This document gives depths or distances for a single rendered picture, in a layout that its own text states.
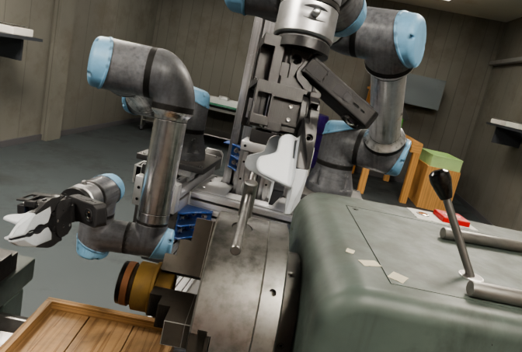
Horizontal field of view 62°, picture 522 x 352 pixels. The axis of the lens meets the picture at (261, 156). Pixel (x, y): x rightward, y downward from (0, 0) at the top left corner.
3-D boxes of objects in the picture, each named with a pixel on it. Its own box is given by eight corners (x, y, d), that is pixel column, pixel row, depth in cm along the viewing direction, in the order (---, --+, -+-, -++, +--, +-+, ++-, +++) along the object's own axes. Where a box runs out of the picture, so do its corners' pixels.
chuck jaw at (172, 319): (219, 295, 75) (210, 330, 63) (213, 322, 75) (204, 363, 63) (154, 282, 74) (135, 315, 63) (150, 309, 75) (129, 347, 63)
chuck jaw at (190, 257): (221, 284, 82) (234, 223, 86) (221, 281, 77) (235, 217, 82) (163, 273, 81) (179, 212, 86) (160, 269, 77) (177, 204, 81)
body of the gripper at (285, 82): (238, 130, 58) (258, 40, 58) (300, 144, 59) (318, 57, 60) (248, 127, 50) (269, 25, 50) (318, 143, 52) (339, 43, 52)
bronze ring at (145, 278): (182, 256, 82) (133, 247, 81) (171, 280, 72) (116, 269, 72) (173, 301, 83) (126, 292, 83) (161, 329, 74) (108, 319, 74)
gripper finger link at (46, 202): (27, 230, 76) (57, 215, 84) (36, 231, 76) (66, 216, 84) (26, 203, 75) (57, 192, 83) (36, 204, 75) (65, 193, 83)
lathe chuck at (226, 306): (242, 315, 99) (271, 191, 87) (224, 454, 69) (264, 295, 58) (203, 307, 98) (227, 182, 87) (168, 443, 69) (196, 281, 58)
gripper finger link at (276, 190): (235, 188, 61) (252, 127, 58) (276, 196, 62) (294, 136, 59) (237, 198, 58) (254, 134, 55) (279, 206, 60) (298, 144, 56)
